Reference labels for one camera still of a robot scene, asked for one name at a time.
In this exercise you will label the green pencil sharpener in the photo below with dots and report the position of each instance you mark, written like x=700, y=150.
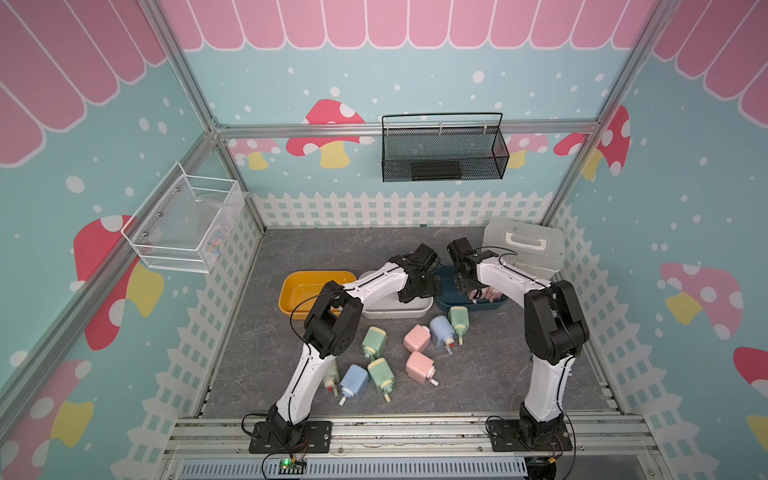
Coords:
x=382, y=376
x=374, y=343
x=459, y=319

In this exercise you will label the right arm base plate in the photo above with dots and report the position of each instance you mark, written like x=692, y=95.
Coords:
x=526, y=435

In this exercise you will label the green pencil sharpener lower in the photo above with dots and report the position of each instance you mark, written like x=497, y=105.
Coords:
x=382, y=376

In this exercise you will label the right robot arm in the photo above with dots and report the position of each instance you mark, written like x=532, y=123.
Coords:
x=555, y=329

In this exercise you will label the small green circuit board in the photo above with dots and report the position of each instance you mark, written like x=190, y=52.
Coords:
x=289, y=464

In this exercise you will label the grey slotted cable duct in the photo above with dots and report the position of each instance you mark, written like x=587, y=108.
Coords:
x=505, y=467

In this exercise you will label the blue pencil sharpener lower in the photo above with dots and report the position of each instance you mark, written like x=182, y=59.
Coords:
x=353, y=384

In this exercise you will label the black wire mesh basket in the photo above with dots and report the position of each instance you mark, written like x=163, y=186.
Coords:
x=460, y=146

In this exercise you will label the green pencil sharpener upper right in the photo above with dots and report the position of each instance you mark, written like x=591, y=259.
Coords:
x=459, y=319

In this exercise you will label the white plastic storage box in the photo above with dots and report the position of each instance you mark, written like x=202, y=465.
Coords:
x=390, y=307

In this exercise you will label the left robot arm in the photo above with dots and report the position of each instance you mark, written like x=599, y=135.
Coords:
x=332, y=323

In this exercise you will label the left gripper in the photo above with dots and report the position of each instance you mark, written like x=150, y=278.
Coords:
x=431, y=289

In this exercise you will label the translucent plastic lidded case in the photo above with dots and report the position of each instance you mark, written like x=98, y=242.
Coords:
x=535, y=249

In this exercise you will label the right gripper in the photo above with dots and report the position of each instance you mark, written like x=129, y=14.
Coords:
x=461, y=288

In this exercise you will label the blue pencil sharpener centre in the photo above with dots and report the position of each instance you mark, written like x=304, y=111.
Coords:
x=442, y=333

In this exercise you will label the blue pencil sharpener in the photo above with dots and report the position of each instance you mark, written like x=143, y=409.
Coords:
x=353, y=384
x=442, y=333

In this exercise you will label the yellow plastic storage box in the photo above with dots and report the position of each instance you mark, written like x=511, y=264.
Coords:
x=299, y=286

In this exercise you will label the dark teal storage box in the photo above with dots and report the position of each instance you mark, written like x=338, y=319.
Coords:
x=451, y=297

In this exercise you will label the green pencil sharpener middle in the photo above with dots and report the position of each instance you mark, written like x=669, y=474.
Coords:
x=374, y=343

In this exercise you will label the pale green round sharpener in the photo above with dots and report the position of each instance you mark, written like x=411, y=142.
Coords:
x=332, y=378

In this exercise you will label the pink pencil sharpener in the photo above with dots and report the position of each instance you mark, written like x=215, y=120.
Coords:
x=417, y=339
x=493, y=294
x=421, y=368
x=481, y=294

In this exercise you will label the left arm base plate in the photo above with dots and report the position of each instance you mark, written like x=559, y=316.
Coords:
x=308, y=437

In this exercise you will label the white wire mesh basket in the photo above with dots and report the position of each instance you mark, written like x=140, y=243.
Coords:
x=186, y=222

